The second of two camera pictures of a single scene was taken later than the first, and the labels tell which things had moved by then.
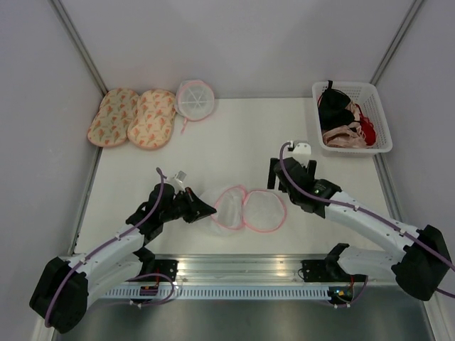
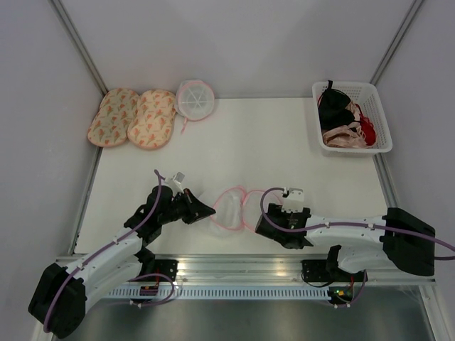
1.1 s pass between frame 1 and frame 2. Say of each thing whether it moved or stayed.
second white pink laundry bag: stayed
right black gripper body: moved
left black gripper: stayed
